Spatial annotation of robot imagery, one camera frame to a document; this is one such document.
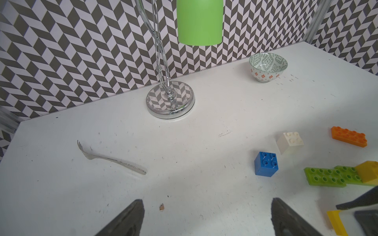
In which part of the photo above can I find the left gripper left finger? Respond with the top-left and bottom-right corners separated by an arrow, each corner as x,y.
95,199 -> 145,236

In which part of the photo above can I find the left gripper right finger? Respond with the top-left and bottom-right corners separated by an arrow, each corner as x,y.
271,198 -> 321,236

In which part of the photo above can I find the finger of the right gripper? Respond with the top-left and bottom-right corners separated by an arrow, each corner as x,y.
354,209 -> 378,236
336,186 -> 378,210

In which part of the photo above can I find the yellow lego brick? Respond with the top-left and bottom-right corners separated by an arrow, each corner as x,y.
355,161 -> 378,186
327,210 -> 348,236

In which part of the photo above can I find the green lego plate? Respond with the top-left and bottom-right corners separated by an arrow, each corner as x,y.
304,167 -> 347,188
334,166 -> 365,185

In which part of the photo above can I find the blue lego brick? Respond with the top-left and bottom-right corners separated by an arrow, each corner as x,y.
254,152 -> 279,177

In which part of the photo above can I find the orange lego brick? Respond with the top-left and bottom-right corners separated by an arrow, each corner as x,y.
331,126 -> 368,148

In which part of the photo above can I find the white lego brick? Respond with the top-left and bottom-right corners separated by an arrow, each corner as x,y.
276,132 -> 304,154

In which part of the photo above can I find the chrome glass holder stand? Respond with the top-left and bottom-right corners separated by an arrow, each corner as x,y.
135,1 -> 195,120

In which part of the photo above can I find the patterned ceramic bowl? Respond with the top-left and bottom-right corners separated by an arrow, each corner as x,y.
249,53 -> 288,83

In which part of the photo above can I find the green plastic wine glass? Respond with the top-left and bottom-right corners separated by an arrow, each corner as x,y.
177,0 -> 223,46

